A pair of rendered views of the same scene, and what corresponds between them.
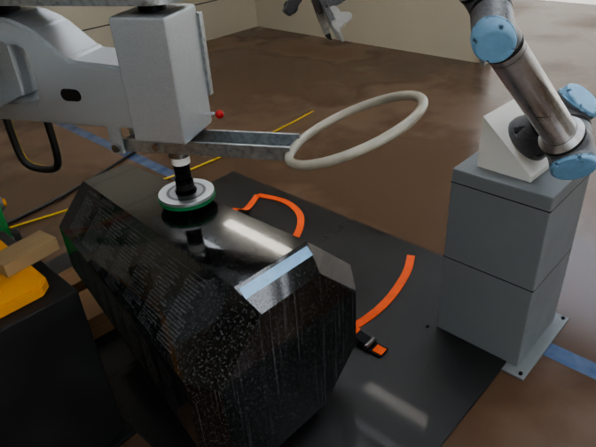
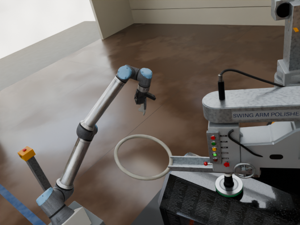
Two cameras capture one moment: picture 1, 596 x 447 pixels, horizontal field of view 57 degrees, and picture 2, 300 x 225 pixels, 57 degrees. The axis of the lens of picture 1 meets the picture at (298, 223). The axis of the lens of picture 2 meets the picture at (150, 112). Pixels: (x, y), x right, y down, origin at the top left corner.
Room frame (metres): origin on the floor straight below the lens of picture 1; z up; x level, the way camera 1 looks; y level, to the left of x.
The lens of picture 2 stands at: (3.40, -0.01, 2.66)
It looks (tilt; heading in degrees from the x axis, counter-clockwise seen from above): 32 degrees down; 182
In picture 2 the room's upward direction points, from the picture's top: 14 degrees counter-clockwise
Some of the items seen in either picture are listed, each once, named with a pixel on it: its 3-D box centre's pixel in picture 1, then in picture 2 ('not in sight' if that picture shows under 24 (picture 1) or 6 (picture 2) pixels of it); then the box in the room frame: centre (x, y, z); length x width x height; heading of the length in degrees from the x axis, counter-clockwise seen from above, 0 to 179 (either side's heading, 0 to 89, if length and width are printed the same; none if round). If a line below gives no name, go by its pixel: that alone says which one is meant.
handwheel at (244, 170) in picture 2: not in sight; (243, 166); (2.04, 0.49, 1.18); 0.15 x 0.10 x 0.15; 70
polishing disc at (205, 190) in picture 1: (186, 192); (228, 184); (1.89, 0.42, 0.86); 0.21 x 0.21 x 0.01
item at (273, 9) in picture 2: not in sight; (281, 7); (1.36, 1.07, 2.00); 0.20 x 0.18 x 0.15; 135
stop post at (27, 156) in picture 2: not in sight; (46, 185); (1.07, -1.43, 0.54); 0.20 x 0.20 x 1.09; 45
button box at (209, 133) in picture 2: (196, 54); (214, 147); (1.97, 0.32, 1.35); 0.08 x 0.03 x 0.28; 70
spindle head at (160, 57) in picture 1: (145, 77); (237, 142); (1.91, 0.50, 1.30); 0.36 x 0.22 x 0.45; 70
